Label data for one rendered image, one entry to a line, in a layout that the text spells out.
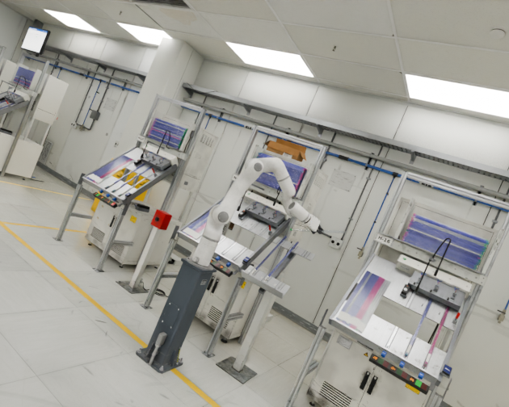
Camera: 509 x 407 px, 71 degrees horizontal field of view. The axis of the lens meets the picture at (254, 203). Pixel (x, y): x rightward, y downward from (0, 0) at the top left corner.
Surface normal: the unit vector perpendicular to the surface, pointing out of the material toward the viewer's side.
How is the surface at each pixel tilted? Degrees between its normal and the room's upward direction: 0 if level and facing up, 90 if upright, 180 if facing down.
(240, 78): 90
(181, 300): 90
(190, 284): 90
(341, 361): 90
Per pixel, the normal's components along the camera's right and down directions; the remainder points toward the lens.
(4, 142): 0.80, 0.36
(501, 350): -0.48, -0.16
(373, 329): -0.04, -0.77
